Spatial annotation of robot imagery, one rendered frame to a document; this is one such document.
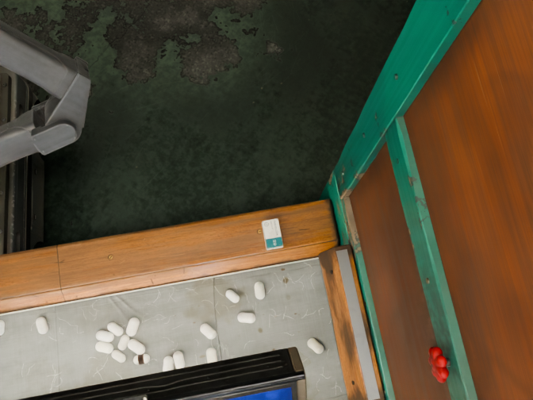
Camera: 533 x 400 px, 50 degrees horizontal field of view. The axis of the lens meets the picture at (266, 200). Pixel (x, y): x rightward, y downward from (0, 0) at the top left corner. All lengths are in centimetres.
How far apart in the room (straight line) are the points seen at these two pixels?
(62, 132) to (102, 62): 130
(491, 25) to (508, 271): 22
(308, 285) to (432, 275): 53
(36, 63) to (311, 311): 71
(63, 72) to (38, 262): 46
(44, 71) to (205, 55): 132
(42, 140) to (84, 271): 35
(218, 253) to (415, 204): 57
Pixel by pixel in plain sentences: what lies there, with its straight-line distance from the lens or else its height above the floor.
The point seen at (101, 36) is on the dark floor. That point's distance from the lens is 233.
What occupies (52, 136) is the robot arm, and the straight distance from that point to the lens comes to 99.
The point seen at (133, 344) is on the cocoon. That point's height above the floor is 76.
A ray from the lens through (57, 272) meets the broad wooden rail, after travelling 125.
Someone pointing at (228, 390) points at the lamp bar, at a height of 111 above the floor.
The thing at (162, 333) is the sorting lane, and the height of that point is 74.
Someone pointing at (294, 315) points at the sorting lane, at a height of 74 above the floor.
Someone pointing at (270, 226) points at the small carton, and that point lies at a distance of 119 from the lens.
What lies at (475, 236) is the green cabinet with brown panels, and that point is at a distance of 63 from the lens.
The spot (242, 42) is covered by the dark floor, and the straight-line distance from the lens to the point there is 226.
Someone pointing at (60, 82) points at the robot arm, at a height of 112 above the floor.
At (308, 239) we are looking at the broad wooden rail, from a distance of 121.
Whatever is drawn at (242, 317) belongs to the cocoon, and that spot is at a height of 76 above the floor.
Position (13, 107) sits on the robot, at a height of 34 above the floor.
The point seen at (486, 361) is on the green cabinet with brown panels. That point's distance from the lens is 68.
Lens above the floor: 195
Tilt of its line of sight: 75 degrees down
